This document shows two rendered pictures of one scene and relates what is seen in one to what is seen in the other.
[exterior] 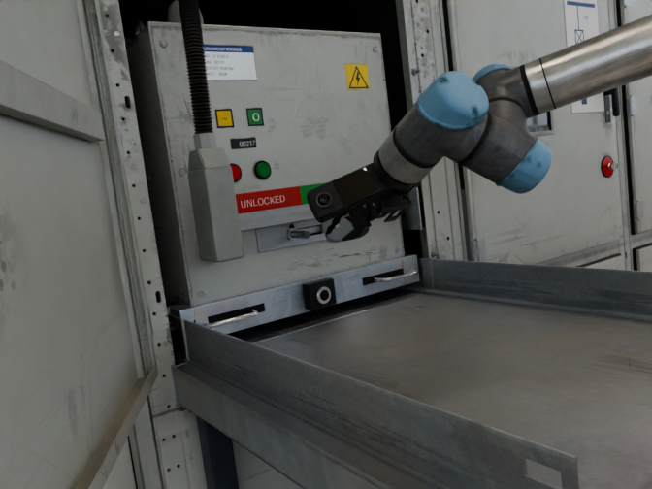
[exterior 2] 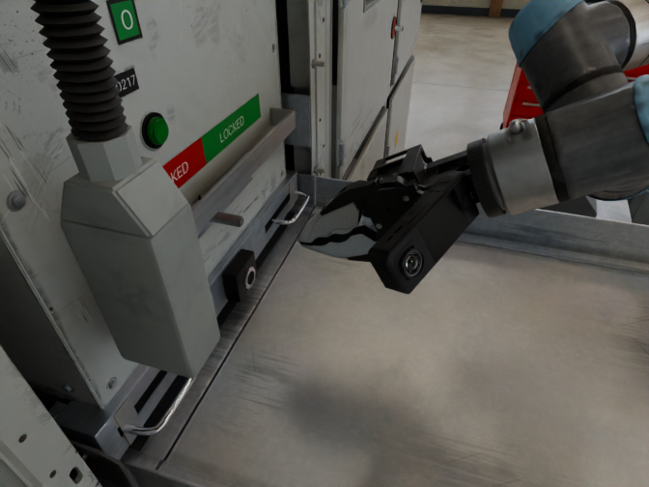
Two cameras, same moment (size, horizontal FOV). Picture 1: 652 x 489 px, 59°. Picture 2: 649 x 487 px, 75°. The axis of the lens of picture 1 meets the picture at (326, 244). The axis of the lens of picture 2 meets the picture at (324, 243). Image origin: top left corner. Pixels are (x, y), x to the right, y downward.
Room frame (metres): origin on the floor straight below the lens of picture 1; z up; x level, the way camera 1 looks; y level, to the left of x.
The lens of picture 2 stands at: (0.66, 0.21, 1.30)
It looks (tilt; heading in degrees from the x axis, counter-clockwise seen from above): 38 degrees down; 321
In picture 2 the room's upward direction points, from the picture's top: straight up
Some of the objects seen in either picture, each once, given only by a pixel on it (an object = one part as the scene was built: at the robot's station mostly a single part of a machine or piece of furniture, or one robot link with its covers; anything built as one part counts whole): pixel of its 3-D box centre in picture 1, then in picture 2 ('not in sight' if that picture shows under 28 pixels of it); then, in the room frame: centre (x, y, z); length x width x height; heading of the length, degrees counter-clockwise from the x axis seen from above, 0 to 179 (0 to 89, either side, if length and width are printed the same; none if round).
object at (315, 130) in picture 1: (297, 161); (195, 97); (1.10, 0.03, 1.15); 0.48 x 0.01 x 0.48; 124
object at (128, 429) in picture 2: (228, 317); (164, 388); (0.97, 0.18, 0.90); 0.11 x 0.05 x 0.01; 124
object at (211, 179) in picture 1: (213, 205); (144, 272); (0.93, 0.17, 1.09); 0.08 x 0.05 x 0.17; 34
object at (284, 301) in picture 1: (309, 292); (217, 271); (1.11, 0.04, 0.89); 0.54 x 0.05 x 0.06; 124
